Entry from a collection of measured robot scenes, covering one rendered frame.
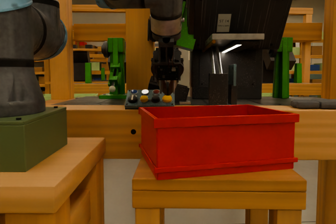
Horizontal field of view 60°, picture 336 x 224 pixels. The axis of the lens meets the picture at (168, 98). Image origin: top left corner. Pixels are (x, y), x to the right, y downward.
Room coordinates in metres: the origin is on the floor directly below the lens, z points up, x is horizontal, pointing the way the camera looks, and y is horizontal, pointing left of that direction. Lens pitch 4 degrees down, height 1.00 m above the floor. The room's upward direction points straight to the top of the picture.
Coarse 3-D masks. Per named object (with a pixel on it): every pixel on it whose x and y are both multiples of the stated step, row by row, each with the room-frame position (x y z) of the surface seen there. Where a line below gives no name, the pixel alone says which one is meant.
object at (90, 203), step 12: (96, 168) 0.64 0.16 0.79; (84, 180) 0.63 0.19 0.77; (96, 180) 0.64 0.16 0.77; (72, 192) 0.61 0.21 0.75; (84, 192) 0.61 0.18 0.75; (96, 192) 0.63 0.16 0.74; (72, 204) 0.55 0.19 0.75; (84, 204) 0.59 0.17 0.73; (96, 204) 0.63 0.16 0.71; (0, 216) 0.67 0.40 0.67; (12, 216) 0.39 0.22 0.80; (24, 216) 0.39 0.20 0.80; (36, 216) 0.39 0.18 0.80; (48, 216) 0.39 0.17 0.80; (60, 216) 0.42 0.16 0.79; (72, 216) 0.51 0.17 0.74; (84, 216) 0.59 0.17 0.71; (96, 216) 0.63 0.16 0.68
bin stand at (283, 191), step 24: (144, 168) 0.62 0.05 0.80; (144, 192) 0.55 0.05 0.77; (168, 192) 0.55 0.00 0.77; (192, 192) 0.55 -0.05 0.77; (216, 192) 0.55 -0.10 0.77; (240, 192) 0.55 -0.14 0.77; (264, 192) 0.55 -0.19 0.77; (288, 192) 0.55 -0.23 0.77; (144, 216) 0.56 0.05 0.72; (264, 216) 0.75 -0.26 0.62; (288, 216) 0.55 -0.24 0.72
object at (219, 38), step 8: (208, 40) 1.00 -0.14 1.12; (216, 40) 0.93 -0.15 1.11; (224, 40) 0.93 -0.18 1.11; (232, 40) 0.93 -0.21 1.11; (240, 40) 0.93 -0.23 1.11; (248, 40) 0.92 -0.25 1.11; (256, 40) 0.92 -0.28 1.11; (224, 48) 1.10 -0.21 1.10; (232, 48) 1.08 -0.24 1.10; (240, 48) 1.09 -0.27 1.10
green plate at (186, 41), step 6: (186, 12) 1.10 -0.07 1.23; (186, 18) 1.10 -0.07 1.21; (186, 24) 1.10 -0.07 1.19; (186, 30) 1.10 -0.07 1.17; (186, 36) 1.10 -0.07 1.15; (192, 36) 1.10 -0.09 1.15; (180, 42) 1.10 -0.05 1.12; (186, 42) 1.10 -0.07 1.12; (192, 42) 1.10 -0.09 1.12; (186, 48) 1.12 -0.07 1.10; (192, 48) 1.10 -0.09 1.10
